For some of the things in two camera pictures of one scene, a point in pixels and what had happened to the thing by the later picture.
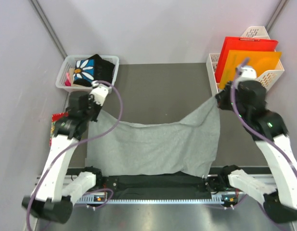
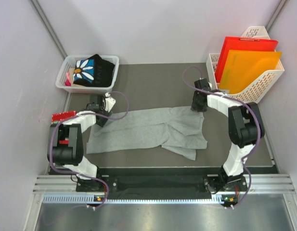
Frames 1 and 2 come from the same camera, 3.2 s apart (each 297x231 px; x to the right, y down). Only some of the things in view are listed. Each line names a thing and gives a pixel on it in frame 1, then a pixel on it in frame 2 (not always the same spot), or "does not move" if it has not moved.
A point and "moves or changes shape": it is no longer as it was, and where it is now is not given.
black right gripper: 221,96 -> 195,107
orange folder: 263,62 does not move
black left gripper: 98,108 -> 102,122
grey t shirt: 189,147 moves or changes shape
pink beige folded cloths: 69,79 does not move
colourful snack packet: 55,117 does not move
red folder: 243,44 does not move
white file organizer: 212,60 does not move
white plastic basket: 70,60 does not move
